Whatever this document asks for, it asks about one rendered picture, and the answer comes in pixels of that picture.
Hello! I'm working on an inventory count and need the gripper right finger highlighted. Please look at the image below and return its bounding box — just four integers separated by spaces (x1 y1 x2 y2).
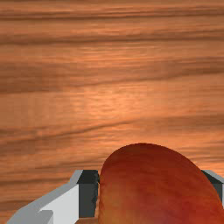
201 169 224 209

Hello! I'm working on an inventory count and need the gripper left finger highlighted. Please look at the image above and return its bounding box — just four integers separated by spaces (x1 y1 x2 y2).
6 169 101 224

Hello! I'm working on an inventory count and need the red apple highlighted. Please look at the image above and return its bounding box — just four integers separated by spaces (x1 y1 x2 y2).
97 143 224 224

